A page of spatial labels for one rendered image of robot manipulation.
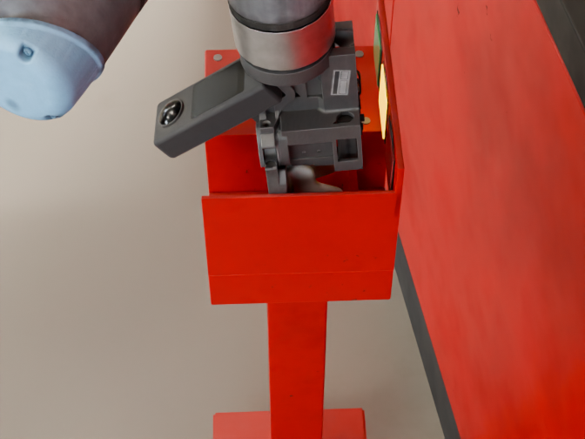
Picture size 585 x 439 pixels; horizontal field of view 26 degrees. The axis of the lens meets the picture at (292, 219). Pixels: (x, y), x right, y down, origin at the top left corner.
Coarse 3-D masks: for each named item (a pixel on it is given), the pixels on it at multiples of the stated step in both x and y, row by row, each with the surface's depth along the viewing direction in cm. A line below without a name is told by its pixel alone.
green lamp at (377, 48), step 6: (378, 24) 110; (378, 30) 109; (378, 36) 109; (378, 42) 109; (378, 48) 109; (378, 54) 109; (378, 60) 109; (378, 66) 110; (378, 72) 110; (378, 78) 110; (378, 84) 111
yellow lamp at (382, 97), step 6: (384, 78) 106; (384, 84) 105; (384, 90) 105; (384, 96) 105; (384, 102) 105; (384, 108) 105; (384, 114) 105; (384, 120) 106; (384, 126) 106; (384, 132) 107
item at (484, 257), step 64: (384, 0) 174; (448, 0) 141; (512, 0) 118; (448, 64) 145; (512, 64) 121; (448, 128) 149; (512, 128) 124; (576, 128) 106; (448, 192) 154; (512, 192) 127; (576, 192) 108; (448, 256) 158; (512, 256) 131; (576, 256) 111; (448, 320) 164; (512, 320) 134; (576, 320) 113; (448, 384) 169; (512, 384) 138; (576, 384) 116
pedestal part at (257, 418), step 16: (224, 416) 167; (240, 416) 167; (256, 416) 167; (336, 416) 167; (352, 416) 167; (224, 432) 165; (240, 432) 165; (256, 432) 165; (336, 432) 165; (352, 432) 165
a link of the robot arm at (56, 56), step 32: (0, 0) 77; (32, 0) 77; (64, 0) 78; (96, 0) 80; (128, 0) 82; (0, 32) 76; (32, 32) 77; (64, 32) 77; (96, 32) 80; (0, 64) 78; (32, 64) 76; (64, 64) 77; (96, 64) 80; (0, 96) 80; (32, 96) 79; (64, 96) 78
